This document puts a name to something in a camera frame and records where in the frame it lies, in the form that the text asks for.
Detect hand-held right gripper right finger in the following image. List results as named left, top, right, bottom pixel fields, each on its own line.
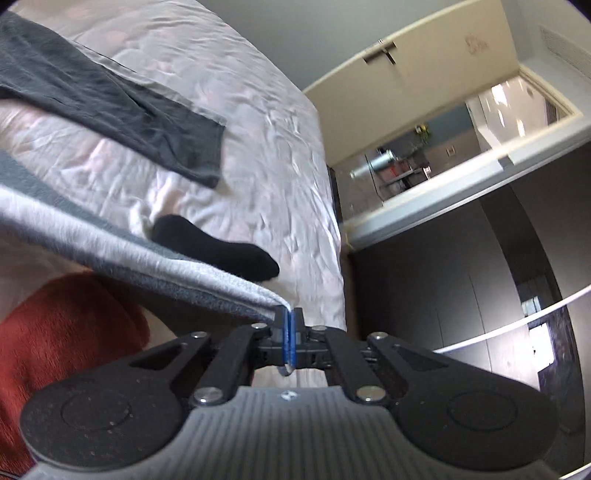
left=288, top=308, right=450, bottom=408

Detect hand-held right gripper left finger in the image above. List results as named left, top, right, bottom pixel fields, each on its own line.
left=129, top=308, right=291, bottom=408

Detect grey fleece garment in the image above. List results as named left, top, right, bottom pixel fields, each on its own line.
left=0, top=150, right=293, bottom=325

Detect black sock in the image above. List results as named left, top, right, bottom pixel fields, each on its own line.
left=151, top=214, right=281, bottom=281

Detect dark wardrobe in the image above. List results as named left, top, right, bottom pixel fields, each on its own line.
left=347, top=138, right=591, bottom=437

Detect bed with pale dotted sheet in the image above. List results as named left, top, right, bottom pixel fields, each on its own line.
left=0, top=0, right=348, bottom=389

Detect metal cart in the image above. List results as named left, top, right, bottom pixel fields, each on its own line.
left=378, top=148, right=435, bottom=200

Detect red blanket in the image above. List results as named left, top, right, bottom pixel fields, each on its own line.
left=0, top=272, right=151, bottom=474

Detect cream door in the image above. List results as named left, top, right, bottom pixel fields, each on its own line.
left=302, top=0, right=523, bottom=165

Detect dark grey pants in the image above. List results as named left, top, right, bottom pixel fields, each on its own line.
left=0, top=11, right=228, bottom=189

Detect white door frame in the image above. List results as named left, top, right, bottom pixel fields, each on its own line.
left=342, top=60, right=591, bottom=253

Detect metal door handle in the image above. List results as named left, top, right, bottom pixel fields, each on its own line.
left=363, top=40, right=398, bottom=66

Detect wall air vent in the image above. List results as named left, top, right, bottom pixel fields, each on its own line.
left=539, top=24, right=591, bottom=80

